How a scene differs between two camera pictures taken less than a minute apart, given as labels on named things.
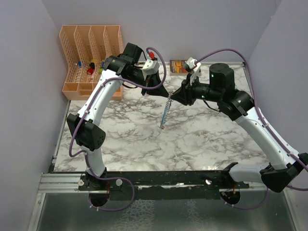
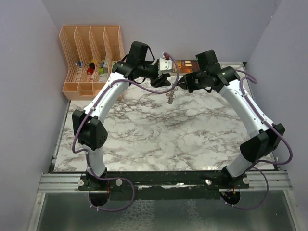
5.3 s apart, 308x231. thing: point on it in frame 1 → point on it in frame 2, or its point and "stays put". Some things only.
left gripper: [153, 80] → [161, 80]
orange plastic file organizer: [88, 47] stays put
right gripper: [184, 95] → [186, 82]
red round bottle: [90, 71] stays put
